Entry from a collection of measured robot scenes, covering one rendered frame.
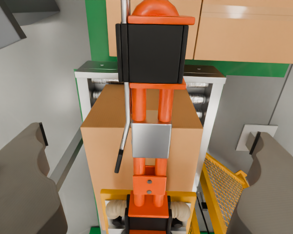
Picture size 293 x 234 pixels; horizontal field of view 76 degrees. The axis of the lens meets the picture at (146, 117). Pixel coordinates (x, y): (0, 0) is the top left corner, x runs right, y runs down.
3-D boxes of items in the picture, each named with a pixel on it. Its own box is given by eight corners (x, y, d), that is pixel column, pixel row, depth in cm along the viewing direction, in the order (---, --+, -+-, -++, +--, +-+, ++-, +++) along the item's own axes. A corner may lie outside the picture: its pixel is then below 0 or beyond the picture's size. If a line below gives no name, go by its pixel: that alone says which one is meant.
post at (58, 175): (96, 119, 170) (39, 233, 84) (89, 118, 170) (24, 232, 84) (95, 112, 167) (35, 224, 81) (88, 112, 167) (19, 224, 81)
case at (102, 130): (176, 170, 125) (184, 232, 90) (115, 169, 126) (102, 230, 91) (184, 84, 94) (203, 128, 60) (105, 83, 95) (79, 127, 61)
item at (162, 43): (181, 77, 29) (186, 90, 24) (132, 76, 29) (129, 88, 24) (188, 15, 24) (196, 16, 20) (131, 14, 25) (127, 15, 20)
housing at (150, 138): (168, 142, 35) (170, 159, 32) (132, 141, 36) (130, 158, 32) (171, 110, 32) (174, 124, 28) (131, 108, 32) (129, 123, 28)
